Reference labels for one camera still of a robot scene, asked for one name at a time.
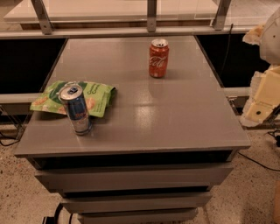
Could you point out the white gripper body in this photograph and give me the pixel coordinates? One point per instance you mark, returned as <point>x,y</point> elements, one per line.
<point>271,40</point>

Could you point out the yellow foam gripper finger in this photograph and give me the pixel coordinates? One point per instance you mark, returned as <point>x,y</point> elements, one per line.
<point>264,97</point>
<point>253,36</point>

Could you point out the blue silver redbull can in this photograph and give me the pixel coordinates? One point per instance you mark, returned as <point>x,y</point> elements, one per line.
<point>74,103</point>

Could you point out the orange coca-cola can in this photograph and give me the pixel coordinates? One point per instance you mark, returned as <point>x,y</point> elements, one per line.
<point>158,61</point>

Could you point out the grey drawer cabinet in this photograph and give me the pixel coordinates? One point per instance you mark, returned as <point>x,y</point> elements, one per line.
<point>161,146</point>

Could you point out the green snack bag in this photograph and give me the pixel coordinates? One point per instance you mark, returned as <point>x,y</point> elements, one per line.
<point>97,96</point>

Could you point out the metal railing frame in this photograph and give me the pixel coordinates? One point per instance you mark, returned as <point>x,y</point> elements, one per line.
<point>50,19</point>

